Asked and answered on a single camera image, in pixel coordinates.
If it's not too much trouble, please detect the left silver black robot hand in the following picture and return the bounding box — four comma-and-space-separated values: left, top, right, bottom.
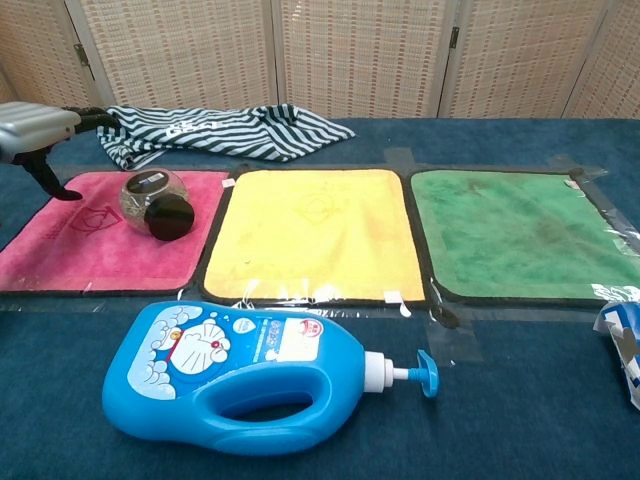
0, 101, 121, 201

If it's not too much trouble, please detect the small glass jar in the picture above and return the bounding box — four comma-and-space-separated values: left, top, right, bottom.
118, 168, 196, 242

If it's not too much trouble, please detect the pink towel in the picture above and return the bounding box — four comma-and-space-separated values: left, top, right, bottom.
0, 169, 231, 296

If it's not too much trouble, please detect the yellow towel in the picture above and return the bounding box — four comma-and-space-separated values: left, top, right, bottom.
199, 167, 429, 306

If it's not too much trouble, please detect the green towel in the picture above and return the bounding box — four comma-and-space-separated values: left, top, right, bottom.
408, 168, 640, 307

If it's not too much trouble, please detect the striped green white cloth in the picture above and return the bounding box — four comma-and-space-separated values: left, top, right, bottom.
95, 103, 357, 172

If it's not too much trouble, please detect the blue detergent pump bottle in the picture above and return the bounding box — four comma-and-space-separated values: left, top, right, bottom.
101, 299, 441, 457

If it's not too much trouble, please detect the woven folding screen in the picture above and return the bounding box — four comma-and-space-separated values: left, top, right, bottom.
0, 0, 640, 121

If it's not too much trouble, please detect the clear plastic tape sheet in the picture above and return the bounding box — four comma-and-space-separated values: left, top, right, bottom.
0, 147, 640, 366

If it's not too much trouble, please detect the blue Oreo cookie box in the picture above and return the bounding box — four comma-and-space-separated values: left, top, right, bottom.
593, 299, 640, 412

